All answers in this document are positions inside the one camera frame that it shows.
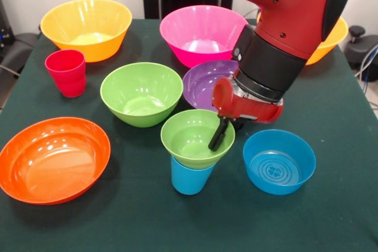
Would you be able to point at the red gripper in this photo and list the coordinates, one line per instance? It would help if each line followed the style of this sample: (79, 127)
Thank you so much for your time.
(251, 110)

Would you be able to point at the small green bowl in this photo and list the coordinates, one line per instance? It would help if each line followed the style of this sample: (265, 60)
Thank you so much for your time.
(189, 142)

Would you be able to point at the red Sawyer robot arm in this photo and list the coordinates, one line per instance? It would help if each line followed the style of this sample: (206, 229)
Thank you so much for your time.
(280, 13)

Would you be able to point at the purple bowl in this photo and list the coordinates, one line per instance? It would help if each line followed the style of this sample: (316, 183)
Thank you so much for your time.
(200, 86)

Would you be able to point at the blue cup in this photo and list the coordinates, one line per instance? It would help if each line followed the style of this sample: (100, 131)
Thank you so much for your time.
(189, 178)

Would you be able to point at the blue bowl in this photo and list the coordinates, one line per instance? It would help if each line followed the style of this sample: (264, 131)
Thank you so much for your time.
(277, 178)

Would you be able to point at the pink large bowl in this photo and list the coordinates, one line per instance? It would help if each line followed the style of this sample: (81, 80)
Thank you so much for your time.
(200, 54)

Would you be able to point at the large green bowl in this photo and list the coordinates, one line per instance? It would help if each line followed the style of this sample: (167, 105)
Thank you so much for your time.
(138, 95)

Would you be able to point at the dark green tablecloth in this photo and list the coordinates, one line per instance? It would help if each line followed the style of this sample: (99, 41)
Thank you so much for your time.
(147, 228)

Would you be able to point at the yellow-orange large bowl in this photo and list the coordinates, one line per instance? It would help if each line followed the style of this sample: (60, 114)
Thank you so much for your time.
(330, 45)
(88, 48)

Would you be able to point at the red cup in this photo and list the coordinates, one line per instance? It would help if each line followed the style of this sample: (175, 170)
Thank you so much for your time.
(69, 81)

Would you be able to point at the orange shallow bowl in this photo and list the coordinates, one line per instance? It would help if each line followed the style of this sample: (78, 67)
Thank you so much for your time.
(53, 163)

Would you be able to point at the grey office chair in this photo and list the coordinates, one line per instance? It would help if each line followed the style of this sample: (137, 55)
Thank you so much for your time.
(20, 51)

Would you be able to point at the black computer equipment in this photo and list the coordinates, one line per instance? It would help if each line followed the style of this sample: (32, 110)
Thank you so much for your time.
(6, 27)

